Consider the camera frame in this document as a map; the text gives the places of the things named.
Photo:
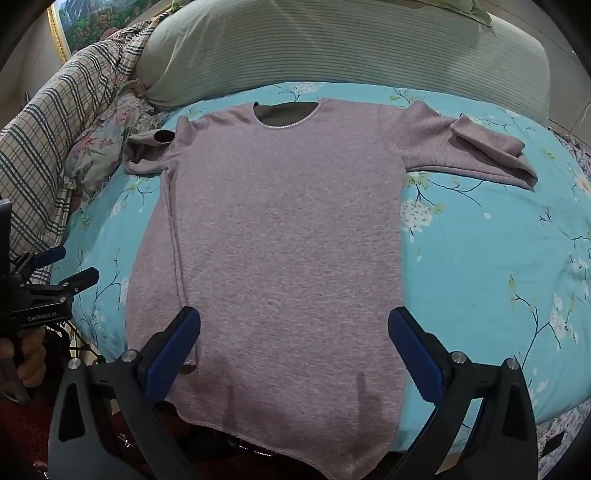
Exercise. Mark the floral pillow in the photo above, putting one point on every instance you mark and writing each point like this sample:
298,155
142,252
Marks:
99,143

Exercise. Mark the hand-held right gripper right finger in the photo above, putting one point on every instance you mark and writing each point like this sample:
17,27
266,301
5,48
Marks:
418,357

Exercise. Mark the gold framed landscape painting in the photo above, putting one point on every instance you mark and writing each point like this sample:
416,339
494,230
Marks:
99,21

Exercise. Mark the plaid blanket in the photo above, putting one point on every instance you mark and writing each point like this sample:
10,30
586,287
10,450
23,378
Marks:
60,120

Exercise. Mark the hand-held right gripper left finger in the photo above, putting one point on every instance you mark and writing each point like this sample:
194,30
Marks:
171,357

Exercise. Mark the pink knit sweater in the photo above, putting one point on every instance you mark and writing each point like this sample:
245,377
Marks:
286,240

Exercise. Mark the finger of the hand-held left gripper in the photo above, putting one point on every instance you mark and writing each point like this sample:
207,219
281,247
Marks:
81,279
48,257

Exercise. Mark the person's left hand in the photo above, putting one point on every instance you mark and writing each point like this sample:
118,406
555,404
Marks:
27,360

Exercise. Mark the green striped pillow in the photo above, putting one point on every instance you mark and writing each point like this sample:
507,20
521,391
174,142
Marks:
332,50

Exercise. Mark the blue floral bed sheet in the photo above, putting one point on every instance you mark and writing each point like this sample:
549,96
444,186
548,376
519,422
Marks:
485,258

